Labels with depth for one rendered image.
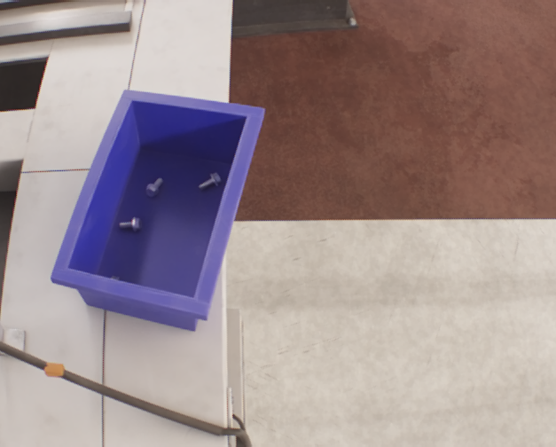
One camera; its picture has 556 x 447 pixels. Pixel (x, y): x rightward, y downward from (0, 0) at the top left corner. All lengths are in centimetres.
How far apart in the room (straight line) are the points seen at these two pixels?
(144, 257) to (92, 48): 33
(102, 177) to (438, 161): 130
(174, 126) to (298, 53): 134
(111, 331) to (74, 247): 9
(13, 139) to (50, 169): 8
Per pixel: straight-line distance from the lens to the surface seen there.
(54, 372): 76
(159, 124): 88
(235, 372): 124
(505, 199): 200
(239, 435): 76
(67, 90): 101
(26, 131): 98
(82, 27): 106
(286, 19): 226
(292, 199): 190
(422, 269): 184
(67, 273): 76
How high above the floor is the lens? 156
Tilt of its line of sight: 57 degrees down
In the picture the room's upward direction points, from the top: 4 degrees clockwise
